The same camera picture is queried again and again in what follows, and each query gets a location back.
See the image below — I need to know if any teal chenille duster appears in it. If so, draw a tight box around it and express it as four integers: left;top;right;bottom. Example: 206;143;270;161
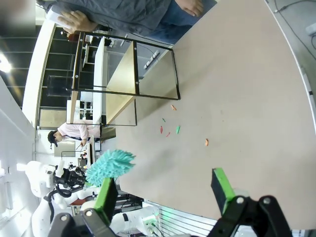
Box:
84;149;137;188

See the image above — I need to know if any person's left hand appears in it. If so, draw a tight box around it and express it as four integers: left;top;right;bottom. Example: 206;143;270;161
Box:
58;11;97;34

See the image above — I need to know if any person's right hand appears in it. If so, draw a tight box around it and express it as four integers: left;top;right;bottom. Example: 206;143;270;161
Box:
176;0;204;17

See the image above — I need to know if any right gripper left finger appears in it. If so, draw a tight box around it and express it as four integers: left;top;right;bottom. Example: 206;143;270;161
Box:
48;176;119;237

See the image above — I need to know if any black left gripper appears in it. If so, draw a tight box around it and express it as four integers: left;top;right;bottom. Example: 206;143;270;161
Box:
55;167;86;196

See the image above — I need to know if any person in grey jacket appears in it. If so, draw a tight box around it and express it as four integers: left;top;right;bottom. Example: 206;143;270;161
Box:
36;0;218;45

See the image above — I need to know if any person in pink top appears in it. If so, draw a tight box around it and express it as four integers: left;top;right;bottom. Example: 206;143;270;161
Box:
47;120;102;149

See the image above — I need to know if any two-tier wood metal shelf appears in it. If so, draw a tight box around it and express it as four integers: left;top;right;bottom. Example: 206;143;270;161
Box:
70;30;181;128

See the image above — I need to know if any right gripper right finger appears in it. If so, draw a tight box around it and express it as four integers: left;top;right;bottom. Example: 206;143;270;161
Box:
209;167;293;237

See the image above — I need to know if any ceiling lamp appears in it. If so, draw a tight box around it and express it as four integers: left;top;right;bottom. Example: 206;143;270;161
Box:
0;58;13;74

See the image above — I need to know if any black braided cable conduit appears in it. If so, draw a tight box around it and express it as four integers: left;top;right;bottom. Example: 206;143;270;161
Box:
43;184;83;224

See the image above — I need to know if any white grey box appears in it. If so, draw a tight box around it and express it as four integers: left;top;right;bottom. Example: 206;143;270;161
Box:
46;9;65;26

